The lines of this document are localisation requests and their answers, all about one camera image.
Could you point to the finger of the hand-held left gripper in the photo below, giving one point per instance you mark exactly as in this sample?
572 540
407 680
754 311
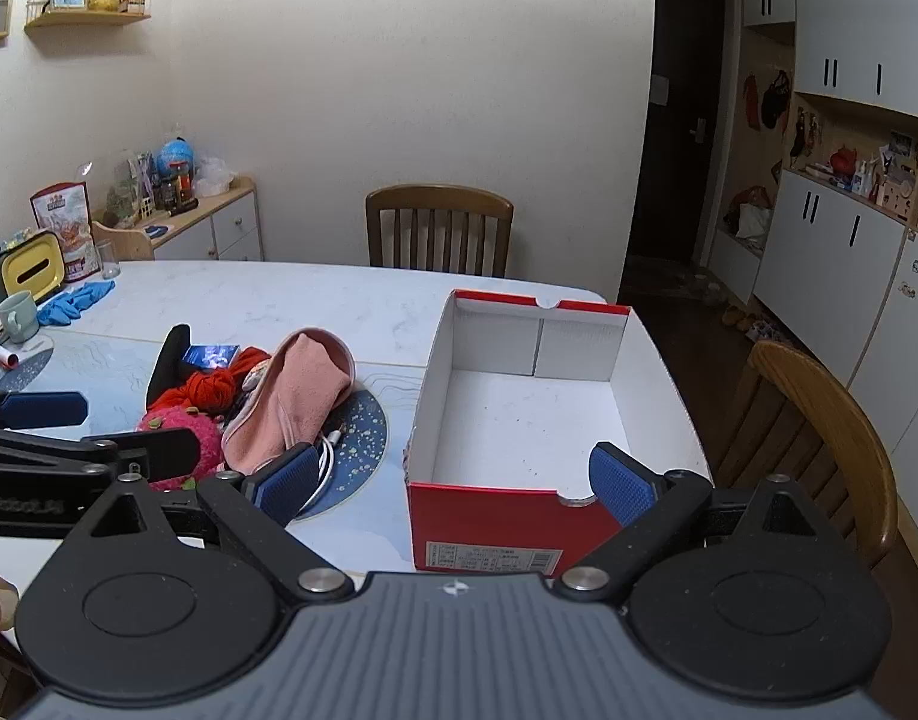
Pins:
43 409
166 454

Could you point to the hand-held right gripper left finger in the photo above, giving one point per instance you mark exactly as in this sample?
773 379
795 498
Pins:
285 486

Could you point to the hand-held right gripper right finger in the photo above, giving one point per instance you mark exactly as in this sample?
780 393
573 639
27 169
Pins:
618 486

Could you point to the pink fuzzy strawberry plush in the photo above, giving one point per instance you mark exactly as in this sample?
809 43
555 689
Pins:
208 444

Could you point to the red knitted cloth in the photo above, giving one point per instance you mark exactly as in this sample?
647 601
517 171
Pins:
211 388

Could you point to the pink fleece hat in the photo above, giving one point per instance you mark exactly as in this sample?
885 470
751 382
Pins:
294 397

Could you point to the black cloth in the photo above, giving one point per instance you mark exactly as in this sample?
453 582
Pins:
169 360

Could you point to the small blue box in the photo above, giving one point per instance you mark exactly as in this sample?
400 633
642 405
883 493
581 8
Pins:
211 357

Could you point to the red cardboard shoe box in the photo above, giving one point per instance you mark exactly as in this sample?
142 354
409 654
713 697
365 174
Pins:
496 529

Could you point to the round dark blue placemat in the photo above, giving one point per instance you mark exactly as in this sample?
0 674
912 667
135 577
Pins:
31 373
361 435

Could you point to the pale green mug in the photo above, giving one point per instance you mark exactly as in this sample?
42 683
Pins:
18 319

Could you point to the blue gloves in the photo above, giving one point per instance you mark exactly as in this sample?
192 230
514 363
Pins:
73 301

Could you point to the green and yellow tissue box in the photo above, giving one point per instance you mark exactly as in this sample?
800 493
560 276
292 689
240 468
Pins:
28 270

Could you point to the clear drinking glass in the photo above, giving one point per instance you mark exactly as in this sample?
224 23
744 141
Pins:
109 261

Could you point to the red and white snack bag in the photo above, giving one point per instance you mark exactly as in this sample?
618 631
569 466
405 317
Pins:
67 229

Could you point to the orange slippers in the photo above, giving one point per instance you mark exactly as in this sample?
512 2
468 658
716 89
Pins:
736 317

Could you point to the wooden curved-back chair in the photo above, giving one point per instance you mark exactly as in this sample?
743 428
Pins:
819 405

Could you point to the white and wood sideboard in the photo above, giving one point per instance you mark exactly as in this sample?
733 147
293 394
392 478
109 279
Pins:
219 225

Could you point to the group of dark bottles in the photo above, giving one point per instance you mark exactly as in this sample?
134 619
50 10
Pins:
174 191

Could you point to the white plastic bag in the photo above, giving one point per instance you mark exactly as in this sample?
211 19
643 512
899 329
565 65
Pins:
213 178

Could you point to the blue globe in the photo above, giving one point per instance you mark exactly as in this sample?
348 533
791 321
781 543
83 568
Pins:
176 157

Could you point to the pile of bags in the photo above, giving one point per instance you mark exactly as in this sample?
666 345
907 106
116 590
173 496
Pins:
750 214

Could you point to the wooden slat-back chair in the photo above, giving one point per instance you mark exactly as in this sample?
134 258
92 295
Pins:
436 202

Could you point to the dark entrance door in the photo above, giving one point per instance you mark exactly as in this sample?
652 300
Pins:
673 127

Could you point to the black hanging bag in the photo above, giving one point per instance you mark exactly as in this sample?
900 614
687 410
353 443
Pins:
775 101

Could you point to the white wall cabinet unit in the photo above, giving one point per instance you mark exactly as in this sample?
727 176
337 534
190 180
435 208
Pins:
841 255

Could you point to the wooden wall shelf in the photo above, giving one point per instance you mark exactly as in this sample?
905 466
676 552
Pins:
84 19

